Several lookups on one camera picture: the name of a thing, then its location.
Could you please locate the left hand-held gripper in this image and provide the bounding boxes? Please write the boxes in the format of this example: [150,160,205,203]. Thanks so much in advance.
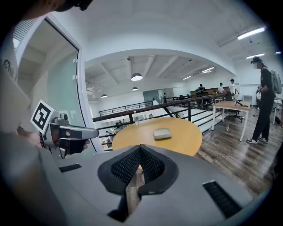
[30,99,99,159]

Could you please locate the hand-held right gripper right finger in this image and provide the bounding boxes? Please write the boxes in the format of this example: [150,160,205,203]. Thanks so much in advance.
[138,144,179,196]

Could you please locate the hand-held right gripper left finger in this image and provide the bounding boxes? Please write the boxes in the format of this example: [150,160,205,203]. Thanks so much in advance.
[97,144,142,195]

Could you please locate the person's left forearm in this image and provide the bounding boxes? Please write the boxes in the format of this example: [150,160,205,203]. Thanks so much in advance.
[16,127,48,149]

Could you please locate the person's white t-shirt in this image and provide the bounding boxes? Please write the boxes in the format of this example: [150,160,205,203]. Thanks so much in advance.
[0,39,33,134]

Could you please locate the black metal balcony railing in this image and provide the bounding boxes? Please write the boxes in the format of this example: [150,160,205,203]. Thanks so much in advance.
[98,101,154,117]

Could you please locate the brown wooden counter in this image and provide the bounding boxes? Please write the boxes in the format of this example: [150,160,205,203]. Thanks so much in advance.
[190,89,226,99]

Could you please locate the rectangular wooden desk white legs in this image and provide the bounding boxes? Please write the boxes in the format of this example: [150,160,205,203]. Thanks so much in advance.
[211,101,251,142]

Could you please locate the black office chair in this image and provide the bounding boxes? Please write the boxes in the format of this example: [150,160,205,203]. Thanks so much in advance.
[225,92,244,123]

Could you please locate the person's head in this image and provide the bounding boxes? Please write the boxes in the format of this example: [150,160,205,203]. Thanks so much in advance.
[21,0,59,22]

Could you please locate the grey backpack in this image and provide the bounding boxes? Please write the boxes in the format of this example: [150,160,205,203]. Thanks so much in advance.
[270,69,283,95]

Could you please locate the glass partition with white frame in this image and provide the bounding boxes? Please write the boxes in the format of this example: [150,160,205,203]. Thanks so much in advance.
[13,13,104,154]

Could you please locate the black head-mounted camera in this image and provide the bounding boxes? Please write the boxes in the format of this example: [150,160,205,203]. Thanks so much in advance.
[77,0,95,11]

